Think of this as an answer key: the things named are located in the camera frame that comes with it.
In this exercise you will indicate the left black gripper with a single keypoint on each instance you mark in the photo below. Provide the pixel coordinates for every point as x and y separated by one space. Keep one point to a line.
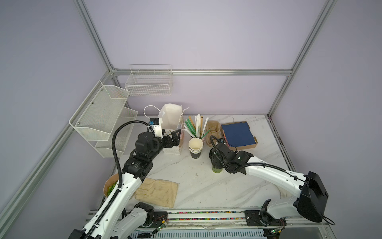
175 140

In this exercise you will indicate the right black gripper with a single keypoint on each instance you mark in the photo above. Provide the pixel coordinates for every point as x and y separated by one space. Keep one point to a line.
214 165

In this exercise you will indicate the black plastic cup lid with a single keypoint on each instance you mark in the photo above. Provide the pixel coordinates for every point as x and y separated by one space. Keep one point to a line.
214 156

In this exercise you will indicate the green paper cup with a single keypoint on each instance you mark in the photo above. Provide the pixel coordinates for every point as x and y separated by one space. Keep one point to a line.
217 167

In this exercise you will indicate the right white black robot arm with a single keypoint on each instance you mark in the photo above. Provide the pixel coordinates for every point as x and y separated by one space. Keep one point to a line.
307 194

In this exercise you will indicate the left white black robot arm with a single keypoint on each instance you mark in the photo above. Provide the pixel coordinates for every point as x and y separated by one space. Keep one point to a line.
106 224

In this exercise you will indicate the white paper gift bag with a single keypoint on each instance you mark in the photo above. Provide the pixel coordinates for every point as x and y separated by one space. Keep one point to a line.
172 119

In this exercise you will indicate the bundle of wrapped straws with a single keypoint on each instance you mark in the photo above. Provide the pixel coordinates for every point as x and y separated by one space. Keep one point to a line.
197 127

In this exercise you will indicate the stack of paper cups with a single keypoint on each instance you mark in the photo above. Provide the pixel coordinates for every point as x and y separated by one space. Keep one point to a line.
195 147

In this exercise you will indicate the brown pulp cup carrier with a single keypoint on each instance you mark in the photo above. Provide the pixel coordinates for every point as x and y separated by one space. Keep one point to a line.
214 128

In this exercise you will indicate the lower white mesh shelf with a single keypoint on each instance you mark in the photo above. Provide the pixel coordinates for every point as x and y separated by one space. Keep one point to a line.
104 148

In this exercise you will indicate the white mesh shelf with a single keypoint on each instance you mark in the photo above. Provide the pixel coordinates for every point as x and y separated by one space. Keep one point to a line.
104 148
96 117

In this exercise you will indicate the upper white mesh shelf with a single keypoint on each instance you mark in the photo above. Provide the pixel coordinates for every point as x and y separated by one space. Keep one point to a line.
96 117

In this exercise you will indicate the brown bowl with greens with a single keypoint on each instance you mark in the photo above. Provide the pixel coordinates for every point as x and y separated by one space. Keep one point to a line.
110 184

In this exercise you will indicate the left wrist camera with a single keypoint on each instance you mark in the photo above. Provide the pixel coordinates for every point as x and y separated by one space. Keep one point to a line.
156 125

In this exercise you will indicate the white wire basket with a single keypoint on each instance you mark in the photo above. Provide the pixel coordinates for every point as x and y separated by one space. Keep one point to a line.
149 80

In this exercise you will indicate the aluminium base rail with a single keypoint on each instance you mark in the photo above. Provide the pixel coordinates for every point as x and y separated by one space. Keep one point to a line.
226 218

